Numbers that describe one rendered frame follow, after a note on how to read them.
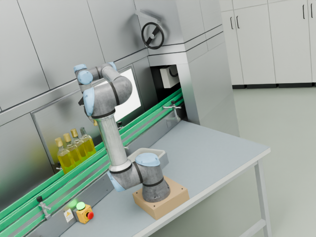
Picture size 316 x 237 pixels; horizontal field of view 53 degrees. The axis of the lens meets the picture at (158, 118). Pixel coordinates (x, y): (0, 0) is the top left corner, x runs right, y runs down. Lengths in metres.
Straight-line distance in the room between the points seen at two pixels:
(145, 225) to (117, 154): 0.39
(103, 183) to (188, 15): 1.42
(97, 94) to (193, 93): 1.27
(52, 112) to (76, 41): 0.50
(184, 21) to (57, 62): 1.01
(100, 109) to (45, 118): 0.61
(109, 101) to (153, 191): 0.53
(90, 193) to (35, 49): 0.89
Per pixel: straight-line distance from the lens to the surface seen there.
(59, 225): 1.81
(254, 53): 5.28
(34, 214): 1.73
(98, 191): 1.93
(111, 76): 1.64
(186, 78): 2.56
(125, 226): 1.70
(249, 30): 5.23
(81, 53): 2.20
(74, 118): 2.11
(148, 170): 1.60
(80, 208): 1.80
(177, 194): 1.69
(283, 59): 5.18
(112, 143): 1.51
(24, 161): 1.98
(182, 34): 2.47
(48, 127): 2.00
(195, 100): 2.59
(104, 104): 1.44
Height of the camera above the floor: 1.77
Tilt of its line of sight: 21 degrees down
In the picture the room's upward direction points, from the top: 14 degrees counter-clockwise
